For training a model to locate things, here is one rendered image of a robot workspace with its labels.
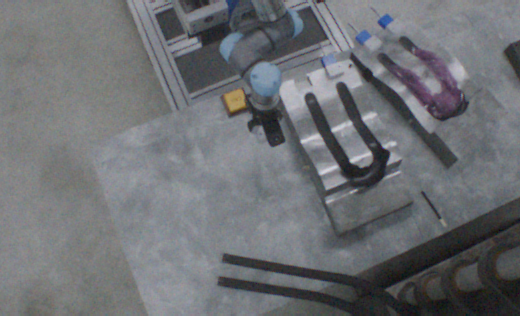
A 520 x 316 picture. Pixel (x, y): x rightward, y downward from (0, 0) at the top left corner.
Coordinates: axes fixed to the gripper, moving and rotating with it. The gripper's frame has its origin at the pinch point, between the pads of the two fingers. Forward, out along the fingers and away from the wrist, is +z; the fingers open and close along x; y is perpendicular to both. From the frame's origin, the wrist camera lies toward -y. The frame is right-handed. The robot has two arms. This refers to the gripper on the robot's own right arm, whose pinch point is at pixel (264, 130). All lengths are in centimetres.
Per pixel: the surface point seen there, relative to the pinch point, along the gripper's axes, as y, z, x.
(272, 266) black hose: -37.1, 8.3, 12.4
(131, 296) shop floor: -19, 95, 66
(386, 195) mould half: -30.5, 8.8, -28.3
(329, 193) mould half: -23.6, 6.3, -11.5
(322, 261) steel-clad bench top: -41.0, 14.8, -2.9
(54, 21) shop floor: 124, 96, 60
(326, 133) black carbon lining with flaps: -5.9, 7.1, -18.6
